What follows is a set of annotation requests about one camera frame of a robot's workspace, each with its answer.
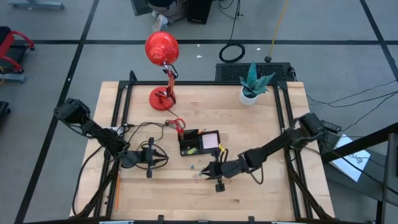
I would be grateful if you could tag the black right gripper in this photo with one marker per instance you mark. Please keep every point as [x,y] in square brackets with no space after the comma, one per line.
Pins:
[225,169]

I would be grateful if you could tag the black aluminium table frame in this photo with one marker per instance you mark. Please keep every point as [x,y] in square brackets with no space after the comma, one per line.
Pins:
[202,83]

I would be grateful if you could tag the red cart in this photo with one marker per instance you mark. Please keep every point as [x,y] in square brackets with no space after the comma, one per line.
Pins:
[7,42]

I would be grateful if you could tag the black power adapter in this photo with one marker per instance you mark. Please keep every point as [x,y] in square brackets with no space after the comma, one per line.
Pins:
[332,126]

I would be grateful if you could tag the red desk lamp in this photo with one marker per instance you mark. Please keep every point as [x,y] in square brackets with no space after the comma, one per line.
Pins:
[161,48]

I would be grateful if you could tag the pink sticky note pad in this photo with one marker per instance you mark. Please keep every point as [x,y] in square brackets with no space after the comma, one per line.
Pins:
[210,140]

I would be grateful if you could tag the green plant in white pot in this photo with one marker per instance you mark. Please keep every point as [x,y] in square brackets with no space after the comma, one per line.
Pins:
[247,99]

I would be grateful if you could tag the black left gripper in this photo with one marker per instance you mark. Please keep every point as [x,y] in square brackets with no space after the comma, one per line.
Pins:
[146,157]

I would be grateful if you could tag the black computer tower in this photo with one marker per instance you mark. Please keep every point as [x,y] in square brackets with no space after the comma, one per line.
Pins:
[199,11]

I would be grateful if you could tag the black mesh desk organizer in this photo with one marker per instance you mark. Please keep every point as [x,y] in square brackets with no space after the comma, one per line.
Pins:
[191,141]

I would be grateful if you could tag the grey metal stand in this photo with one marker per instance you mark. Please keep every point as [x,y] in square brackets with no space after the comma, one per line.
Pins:
[35,4]

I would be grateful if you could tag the dark side desk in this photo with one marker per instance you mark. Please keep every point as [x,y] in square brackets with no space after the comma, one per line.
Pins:
[391,174]

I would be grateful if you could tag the black vented case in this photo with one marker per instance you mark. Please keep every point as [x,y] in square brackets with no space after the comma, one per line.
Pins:
[227,72]

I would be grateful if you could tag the black flat panel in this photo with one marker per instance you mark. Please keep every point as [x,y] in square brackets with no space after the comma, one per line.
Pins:
[138,7]

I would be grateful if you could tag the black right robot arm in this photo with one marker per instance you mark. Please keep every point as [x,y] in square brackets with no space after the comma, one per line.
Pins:
[273,146]

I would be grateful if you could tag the yellow-green eraser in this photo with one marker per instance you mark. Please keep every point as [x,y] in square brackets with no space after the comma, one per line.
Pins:
[192,151]

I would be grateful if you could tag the white printed paper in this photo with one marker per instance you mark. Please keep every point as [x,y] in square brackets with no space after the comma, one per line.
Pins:
[354,165]

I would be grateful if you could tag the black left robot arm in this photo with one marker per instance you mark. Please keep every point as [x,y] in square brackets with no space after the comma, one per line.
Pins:
[102,137]

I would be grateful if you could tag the person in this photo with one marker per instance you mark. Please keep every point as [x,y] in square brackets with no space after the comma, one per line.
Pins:
[168,12]

